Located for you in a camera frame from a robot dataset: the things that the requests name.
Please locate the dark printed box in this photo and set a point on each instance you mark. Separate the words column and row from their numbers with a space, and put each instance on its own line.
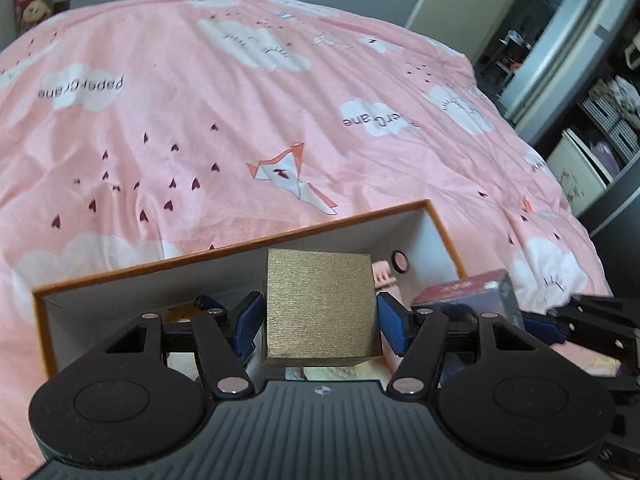
column 465, row 290

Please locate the pink printed blanket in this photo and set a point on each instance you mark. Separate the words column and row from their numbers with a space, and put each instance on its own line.
column 225, row 135

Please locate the dark shelf unit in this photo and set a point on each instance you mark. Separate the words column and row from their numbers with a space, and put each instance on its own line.
column 625, row 185

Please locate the white woven storage basket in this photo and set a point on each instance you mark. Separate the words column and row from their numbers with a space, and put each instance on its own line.
column 607, row 112

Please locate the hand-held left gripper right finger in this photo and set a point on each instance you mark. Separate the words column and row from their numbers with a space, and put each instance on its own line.
column 392, row 325

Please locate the white door frame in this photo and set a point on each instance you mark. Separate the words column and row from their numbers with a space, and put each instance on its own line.
column 565, row 35

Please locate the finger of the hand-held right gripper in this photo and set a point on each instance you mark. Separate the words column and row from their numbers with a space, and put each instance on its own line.
column 545, row 327

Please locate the orange cardboard box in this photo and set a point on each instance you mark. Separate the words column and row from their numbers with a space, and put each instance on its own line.
column 150, row 280

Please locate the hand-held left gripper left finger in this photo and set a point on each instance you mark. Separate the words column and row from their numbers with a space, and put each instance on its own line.
column 250, row 317

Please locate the small duck figurine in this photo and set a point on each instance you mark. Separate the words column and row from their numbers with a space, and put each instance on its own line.
column 202, row 302

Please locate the white floral storage box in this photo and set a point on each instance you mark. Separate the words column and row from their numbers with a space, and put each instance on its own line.
column 575, row 170

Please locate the dark gold square box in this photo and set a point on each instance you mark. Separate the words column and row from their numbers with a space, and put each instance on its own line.
column 320, row 305

